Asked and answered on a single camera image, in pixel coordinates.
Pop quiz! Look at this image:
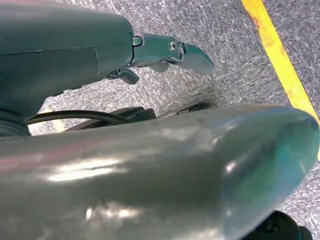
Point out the silver robot body shell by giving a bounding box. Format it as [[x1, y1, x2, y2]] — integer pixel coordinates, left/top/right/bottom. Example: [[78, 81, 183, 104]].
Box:
[[0, 104, 320, 240]]

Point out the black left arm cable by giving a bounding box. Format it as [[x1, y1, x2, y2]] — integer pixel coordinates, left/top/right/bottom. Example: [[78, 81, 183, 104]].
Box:
[[25, 109, 133, 127]]

